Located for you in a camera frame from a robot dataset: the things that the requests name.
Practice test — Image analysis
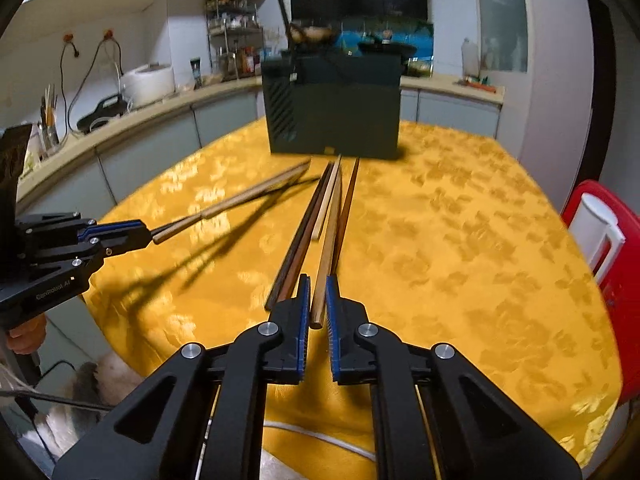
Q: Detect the black wok with lid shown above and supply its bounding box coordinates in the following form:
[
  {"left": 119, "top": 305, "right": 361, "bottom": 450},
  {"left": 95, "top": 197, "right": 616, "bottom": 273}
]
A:
[{"left": 357, "top": 30, "right": 418, "bottom": 58}]

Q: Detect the tan wooden chopstick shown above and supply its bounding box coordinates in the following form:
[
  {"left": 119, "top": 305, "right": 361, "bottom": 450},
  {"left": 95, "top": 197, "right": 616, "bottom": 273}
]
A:
[{"left": 309, "top": 170, "right": 345, "bottom": 331}]

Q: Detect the metal spice rack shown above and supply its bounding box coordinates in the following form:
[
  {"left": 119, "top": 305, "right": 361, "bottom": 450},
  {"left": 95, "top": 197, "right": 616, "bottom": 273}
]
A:
[{"left": 205, "top": 0, "right": 266, "bottom": 81}]

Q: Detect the yellow floral tablecloth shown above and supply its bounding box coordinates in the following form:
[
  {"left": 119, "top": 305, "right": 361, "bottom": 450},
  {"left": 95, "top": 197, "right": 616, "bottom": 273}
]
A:
[{"left": 82, "top": 120, "right": 623, "bottom": 468}]

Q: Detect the dark green utensil holder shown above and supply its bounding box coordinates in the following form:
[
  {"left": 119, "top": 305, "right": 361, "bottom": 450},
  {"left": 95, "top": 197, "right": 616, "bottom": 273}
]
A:
[{"left": 262, "top": 50, "right": 403, "bottom": 161}]

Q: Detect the metal utensil cup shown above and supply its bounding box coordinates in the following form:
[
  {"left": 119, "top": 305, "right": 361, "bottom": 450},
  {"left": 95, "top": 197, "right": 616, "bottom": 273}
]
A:
[{"left": 37, "top": 82, "right": 63, "bottom": 158}]

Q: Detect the brown frying pan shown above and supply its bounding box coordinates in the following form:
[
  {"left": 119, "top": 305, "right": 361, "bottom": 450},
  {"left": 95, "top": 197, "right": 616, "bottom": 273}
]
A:
[{"left": 277, "top": 0, "right": 341, "bottom": 46}]

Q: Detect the white fluffy fabric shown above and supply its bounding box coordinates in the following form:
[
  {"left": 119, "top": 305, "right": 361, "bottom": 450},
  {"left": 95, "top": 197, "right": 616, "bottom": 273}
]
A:
[{"left": 30, "top": 352, "right": 151, "bottom": 466}]

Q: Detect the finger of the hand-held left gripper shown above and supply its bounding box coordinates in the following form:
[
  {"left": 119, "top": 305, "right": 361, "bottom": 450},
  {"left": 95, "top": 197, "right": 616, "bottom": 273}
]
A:
[
  {"left": 15, "top": 212, "right": 151, "bottom": 247},
  {"left": 24, "top": 238, "right": 152, "bottom": 275}
]

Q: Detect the black power cable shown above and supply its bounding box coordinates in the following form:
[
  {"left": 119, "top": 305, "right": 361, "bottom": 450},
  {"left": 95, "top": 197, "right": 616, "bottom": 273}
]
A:
[
  {"left": 59, "top": 34, "right": 81, "bottom": 136},
  {"left": 67, "top": 31, "right": 123, "bottom": 126}
]

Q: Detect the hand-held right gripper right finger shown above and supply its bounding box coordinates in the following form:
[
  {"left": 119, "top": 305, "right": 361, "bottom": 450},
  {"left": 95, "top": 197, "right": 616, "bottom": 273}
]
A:
[{"left": 326, "top": 275, "right": 583, "bottom": 480}]

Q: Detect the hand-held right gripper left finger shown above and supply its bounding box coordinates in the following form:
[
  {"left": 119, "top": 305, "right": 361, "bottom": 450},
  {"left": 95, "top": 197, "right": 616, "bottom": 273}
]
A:
[{"left": 52, "top": 274, "right": 311, "bottom": 480}]

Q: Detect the reddish brown chopstick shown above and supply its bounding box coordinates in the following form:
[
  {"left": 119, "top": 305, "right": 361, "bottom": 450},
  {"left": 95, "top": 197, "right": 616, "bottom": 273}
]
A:
[{"left": 275, "top": 161, "right": 337, "bottom": 306}]

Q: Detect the dark brown chopstick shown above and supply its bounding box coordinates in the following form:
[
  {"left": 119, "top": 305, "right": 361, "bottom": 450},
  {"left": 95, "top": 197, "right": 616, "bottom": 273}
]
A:
[{"left": 264, "top": 161, "right": 333, "bottom": 311}]

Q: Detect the dark red chopstick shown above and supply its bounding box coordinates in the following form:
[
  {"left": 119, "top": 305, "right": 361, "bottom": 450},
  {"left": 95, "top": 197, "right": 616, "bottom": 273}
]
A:
[{"left": 331, "top": 157, "right": 361, "bottom": 276}]

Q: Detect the frosted glass window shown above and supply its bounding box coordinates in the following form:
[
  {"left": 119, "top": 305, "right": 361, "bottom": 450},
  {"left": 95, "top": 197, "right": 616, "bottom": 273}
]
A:
[{"left": 475, "top": 0, "right": 530, "bottom": 73}]

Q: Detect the pale wooden chopstick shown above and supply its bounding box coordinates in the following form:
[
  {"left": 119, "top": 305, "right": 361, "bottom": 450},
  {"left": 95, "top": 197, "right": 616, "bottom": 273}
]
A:
[{"left": 311, "top": 154, "right": 344, "bottom": 241}]

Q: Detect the brown wooden chopstick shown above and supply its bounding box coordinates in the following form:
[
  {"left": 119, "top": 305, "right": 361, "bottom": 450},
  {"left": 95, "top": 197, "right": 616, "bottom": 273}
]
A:
[{"left": 200, "top": 167, "right": 310, "bottom": 222}]

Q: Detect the white rice cooker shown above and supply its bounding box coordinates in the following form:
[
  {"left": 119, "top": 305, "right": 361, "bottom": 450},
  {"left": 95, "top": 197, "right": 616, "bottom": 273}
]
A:
[{"left": 120, "top": 62, "right": 176, "bottom": 108}]

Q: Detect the kitchen counter with cabinets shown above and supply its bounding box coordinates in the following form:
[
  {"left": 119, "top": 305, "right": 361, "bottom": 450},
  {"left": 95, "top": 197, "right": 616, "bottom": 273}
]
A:
[{"left": 15, "top": 72, "right": 506, "bottom": 221}]

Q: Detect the light wooden chopstick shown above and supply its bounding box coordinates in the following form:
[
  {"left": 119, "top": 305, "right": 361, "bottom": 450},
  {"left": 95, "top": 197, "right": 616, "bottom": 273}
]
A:
[{"left": 151, "top": 159, "right": 312, "bottom": 246}]

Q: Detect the person's left hand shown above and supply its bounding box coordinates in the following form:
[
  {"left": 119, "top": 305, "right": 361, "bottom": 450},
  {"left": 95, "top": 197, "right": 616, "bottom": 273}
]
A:
[{"left": 7, "top": 312, "right": 47, "bottom": 356}]

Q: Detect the blue tile backsplash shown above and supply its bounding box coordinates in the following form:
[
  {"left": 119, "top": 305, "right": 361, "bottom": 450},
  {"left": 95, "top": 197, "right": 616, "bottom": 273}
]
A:
[{"left": 340, "top": 17, "right": 435, "bottom": 78}]

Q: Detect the white electric kettle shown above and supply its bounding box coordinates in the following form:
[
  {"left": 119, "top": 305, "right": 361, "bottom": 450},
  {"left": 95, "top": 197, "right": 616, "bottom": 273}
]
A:
[{"left": 570, "top": 195, "right": 626, "bottom": 271}]

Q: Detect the red plastic chair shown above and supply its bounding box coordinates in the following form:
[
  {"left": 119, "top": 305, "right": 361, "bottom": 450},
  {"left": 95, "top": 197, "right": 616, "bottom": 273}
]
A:
[{"left": 561, "top": 180, "right": 640, "bottom": 411}]

